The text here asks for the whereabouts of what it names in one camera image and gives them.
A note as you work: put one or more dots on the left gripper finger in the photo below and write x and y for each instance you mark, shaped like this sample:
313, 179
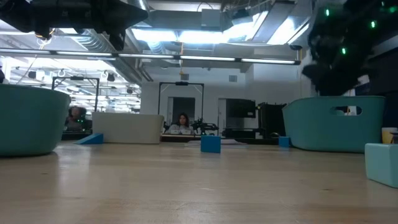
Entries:
127, 14

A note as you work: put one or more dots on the teal plastic bin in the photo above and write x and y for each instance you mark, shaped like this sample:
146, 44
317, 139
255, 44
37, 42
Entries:
311, 124
31, 121

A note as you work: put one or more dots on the light teal block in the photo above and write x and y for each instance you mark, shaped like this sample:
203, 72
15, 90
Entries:
382, 165

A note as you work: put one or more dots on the black background robot arm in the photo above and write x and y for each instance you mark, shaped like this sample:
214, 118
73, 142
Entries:
203, 127

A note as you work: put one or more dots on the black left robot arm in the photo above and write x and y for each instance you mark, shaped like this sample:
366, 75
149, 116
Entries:
18, 12

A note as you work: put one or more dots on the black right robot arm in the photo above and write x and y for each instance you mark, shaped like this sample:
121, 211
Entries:
342, 18

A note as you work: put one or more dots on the LED light bar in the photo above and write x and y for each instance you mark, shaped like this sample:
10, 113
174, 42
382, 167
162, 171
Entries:
146, 53

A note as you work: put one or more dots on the black background equipment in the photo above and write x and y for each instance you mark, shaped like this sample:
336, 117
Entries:
272, 119

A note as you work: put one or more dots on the background computer monitor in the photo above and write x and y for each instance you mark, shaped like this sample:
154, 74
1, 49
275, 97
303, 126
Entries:
241, 108

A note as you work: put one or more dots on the person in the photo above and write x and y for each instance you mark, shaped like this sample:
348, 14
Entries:
182, 123
74, 118

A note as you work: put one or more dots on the grey plastic bin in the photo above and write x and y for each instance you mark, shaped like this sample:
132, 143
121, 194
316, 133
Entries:
127, 127

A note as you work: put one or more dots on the blue wedge block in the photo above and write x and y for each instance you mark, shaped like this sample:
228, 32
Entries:
93, 140

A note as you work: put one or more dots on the black background rig frame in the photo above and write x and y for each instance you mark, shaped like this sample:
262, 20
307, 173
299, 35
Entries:
75, 77
181, 83

